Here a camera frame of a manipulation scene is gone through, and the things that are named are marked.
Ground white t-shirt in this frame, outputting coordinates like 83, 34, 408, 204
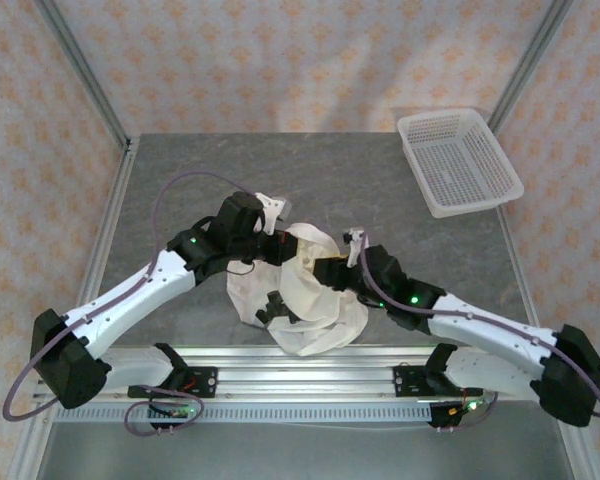
226, 222, 370, 357

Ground white perforated plastic basket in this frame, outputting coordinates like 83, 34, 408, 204
396, 108, 525, 220

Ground small green-lit circuit board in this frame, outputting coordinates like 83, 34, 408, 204
148, 402, 197, 419
449, 397, 496, 416

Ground grey metal lower panel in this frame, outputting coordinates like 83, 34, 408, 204
34, 422, 576, 480

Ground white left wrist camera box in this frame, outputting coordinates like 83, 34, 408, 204
253, 192, 294, 224

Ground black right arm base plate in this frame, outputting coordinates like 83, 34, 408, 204
393, 363, 485, 400

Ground aluminium mounting rail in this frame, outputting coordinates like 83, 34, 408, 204
32, 346, 580, 404

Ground aluminium table side rail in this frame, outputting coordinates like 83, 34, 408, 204
497, 212, 599, 480
7, 135, 142, 480

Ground slotted grey cable duct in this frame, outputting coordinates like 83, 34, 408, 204
53, 402, 434, 424

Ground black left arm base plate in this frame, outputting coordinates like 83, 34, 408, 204
127, 365, 219, 400

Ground aluminium frame post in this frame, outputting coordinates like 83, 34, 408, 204
34, 0, 132, 147
487, 0, 575, 127

